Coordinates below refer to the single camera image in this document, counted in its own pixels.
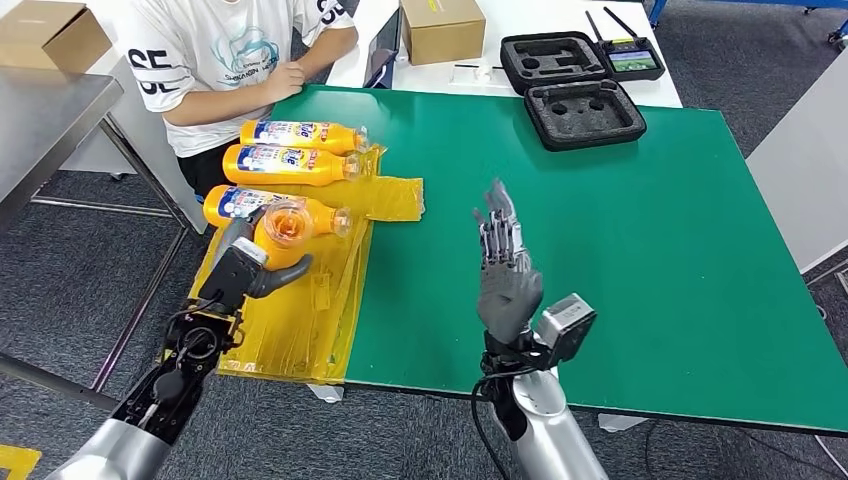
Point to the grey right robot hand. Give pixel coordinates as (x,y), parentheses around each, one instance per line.
(507,298)

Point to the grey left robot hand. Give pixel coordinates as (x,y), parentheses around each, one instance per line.
(272,281)

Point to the person's right hand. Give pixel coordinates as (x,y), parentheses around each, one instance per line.
(285,81)

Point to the orange detergent bottle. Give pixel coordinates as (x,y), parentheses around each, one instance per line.
(331,136)
(285,228)
(228,202)
(324,169)

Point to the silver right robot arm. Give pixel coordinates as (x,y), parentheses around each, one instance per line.
(543,424)

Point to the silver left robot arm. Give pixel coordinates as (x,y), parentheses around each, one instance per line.
(159,397)

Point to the yellow plastic sheet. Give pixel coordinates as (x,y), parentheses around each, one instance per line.
(305,318)

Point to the person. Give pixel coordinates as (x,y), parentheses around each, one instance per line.
(212,46)

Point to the dark tablet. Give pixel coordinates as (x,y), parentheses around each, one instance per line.
(381,56)

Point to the cardboard box with yellow label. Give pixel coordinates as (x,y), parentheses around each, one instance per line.
(442,30)

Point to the black foam-lined case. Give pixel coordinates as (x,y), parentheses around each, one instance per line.
(586,126)

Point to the clear plastic stand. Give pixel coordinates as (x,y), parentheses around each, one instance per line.
(478,76)

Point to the black pen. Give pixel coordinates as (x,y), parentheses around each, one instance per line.
(478,66)

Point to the plain cardboard box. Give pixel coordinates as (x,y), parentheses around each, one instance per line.
(53,33)

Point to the steel table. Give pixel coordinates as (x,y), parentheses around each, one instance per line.
(46,126)

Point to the black remote controller with screen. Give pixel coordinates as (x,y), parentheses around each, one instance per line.
(631,61)

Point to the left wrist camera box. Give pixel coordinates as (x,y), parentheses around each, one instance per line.
(228,275)

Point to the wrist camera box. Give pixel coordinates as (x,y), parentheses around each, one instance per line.
(566,328)
(228,275)

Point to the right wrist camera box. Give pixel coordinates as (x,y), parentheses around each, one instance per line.
(566,328)

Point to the blue metal frame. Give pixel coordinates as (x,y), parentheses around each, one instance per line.
(729,2)

